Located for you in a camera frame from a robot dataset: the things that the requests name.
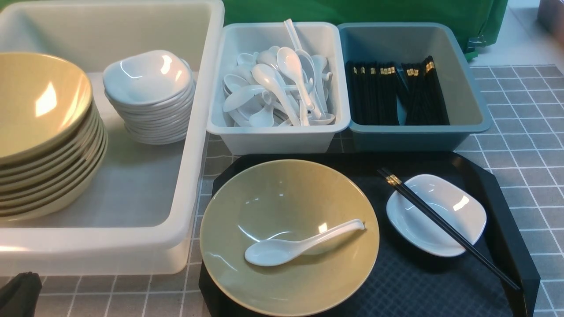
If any stack of white sauce dishes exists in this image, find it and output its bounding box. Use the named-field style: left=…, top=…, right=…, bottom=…
left=102, top=50, right=196, bottom=145

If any small white sauce dish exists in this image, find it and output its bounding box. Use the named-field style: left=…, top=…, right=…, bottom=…
left=386, top=174, right=487, bottom=258

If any black chopstick gold band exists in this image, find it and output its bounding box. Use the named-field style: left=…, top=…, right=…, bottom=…
left=382, top=167, right=522, bottom=289
left=378, top=170, right=519, bottom=291

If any pile of white soup spoons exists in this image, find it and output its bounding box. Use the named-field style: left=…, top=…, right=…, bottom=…
left=223, top=19, right=336, bottom=128

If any stack of yellow-green bowls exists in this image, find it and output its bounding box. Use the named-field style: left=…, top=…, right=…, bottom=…
left=0, top=52, right=109, bottom=223

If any black plastic serving tray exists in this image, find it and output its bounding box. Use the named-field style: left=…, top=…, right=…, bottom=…
left=199, top=152, right=540, bottom=317

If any dark object bottom left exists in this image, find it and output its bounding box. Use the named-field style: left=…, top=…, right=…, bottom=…
left=0, top=272, right=42, bottom=317

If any blue plastic chopstick bin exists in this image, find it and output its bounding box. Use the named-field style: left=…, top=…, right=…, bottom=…
left=338, top=22, right=492, bottom=152

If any white plastic spoon bin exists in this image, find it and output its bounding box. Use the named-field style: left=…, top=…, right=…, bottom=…
left=207, top=22, right=351, bottom=156

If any green cloth backdrop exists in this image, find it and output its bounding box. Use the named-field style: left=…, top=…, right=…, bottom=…
left=223, top=0, right=508, bottom=59

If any grey checked table mat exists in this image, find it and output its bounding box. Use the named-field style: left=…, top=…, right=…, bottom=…
left=0, top=65, right=564, bottom=317

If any white ceramic soup spoon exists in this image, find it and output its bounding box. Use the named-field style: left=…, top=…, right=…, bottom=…
left=244, top=219, right=365, bottom=267

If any pile of black chopsticks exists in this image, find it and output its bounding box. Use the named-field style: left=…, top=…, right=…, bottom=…
left=345, top=56, right=450, bottom=126

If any large white plastic tub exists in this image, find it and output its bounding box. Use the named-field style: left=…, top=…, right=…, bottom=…
left=1, top=0, right=224, bottom=276

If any yellow-green noodle bowl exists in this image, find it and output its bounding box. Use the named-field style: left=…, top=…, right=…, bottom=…
left=200, top=159, right=379, bottom=317

